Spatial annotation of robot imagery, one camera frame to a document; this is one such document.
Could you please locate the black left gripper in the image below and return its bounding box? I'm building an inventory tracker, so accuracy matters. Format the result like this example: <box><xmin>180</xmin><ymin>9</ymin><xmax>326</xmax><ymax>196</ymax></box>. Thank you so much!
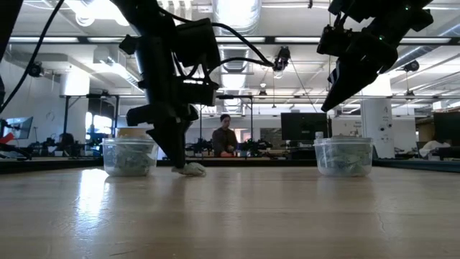
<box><xmin>125</xmin><ymin>70</ymin><xmax>201</xmax><ymax>169</ymax></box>

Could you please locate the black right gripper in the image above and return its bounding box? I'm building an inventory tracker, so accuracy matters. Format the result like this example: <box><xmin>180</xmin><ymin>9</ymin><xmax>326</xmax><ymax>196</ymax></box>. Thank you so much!
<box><xmin>321</xmin><ymin>24</ymin><xmax>400</xmax><ymax>113</ymax></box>

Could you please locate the yellow ceramic mug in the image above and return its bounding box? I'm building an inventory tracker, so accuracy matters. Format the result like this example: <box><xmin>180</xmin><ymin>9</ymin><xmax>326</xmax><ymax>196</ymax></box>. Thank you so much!
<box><xmin>116</xmin><ymin>127</ymin><xmax>152</xmax><ymax>140</ymax></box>

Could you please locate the white column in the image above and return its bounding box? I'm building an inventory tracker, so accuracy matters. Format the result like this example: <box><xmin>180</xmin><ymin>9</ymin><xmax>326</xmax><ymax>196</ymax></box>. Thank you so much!
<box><xmin>360</xmin><ymin>77</ymin><xmax>395</xmax><ymax>160</ymax></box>

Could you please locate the person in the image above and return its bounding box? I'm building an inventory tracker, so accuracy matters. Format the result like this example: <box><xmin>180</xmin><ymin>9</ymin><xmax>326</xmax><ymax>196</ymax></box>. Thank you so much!
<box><xmin>211</xmin><ymin>114</ymin><xmax>239</xmax><ymax>158</ymax></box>

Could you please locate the black computer monitor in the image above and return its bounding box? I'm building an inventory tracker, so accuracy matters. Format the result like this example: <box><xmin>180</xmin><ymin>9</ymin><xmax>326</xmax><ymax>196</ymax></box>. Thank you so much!
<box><xmin>280</xmin><ymin>112</ymin><xmax>330</xmax><ymax>142</ymax></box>

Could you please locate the clear plastic deli container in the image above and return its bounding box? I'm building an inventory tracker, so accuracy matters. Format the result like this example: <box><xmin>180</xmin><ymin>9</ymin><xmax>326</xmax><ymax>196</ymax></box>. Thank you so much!
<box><xmin>101</xmin><ymin>137</ymin><xmax>160</xmax><ymax>178</ymax></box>
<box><xmin>313</xmin><ymin>136</ymin><xmax>374</xmax><ymax>178</ymax></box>

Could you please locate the dark computer monitor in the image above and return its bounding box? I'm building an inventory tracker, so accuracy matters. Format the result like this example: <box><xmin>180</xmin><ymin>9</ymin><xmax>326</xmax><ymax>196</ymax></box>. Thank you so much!
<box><xmin>432</xmin><ymin>111</ymin><xmax>460</xmax><ymax>145</ymax></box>

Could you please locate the computer monitor with lit screen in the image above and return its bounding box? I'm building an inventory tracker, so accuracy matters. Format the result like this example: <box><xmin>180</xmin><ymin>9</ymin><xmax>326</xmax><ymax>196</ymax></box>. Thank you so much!
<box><xmin>2</xmin><ymin>116</ymin><xmax>35</xmax><ymax>140</ymax></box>

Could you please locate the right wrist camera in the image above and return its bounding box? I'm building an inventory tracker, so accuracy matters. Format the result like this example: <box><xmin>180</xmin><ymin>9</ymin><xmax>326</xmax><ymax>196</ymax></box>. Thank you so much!
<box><xmin>316</xmin><ymin>24</ymin><xmax>355</xmax><ymax>58</ymax></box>

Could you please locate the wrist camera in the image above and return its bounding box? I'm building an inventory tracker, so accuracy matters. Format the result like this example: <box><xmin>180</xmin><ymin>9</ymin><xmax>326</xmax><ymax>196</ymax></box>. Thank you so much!
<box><xmin>179</xmin><ymin>79</ymin><xmax>221</xmax><ymax>107</ymax></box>
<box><xmin>316</xmin><ymin>24</ymin><xmax>355</xmax><ymax>58</ymax></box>

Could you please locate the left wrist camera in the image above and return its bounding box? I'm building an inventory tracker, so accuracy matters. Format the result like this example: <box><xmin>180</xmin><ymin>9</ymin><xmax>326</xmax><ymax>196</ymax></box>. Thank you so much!
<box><xmin>179</xmin><ymin>79</ymin><xmax>221</xmax><ymax>107</ymax></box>

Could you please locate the black overhead camera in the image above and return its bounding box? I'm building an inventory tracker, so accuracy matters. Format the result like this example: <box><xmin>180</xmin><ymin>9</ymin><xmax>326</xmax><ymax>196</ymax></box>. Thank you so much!
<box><xmin>272</xmin><ymin>45</ymin><xmax>292</xmax><ymax>72</ymax></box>

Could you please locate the black left camera cable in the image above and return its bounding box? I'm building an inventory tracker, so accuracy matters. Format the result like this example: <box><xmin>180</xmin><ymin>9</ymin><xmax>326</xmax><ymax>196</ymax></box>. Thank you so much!
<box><xmin>210</xmin><ymin>22</ymin><xmax>277</xmax><ymax>68</ymax></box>

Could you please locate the black aluminium table frame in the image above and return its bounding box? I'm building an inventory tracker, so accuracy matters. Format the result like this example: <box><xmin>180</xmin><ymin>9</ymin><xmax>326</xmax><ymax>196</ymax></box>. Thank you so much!
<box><xmin>0</xmin><ymin>156</ymin><xmax>460</xmax><ymax>174</ymax></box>

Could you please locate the silver ventilation duct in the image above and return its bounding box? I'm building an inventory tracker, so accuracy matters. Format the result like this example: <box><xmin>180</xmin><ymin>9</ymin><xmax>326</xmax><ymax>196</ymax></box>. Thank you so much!
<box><xmin>211</xmin><ymin>0</ymin><xmax>262</xmax><ymax>37</ymax></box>

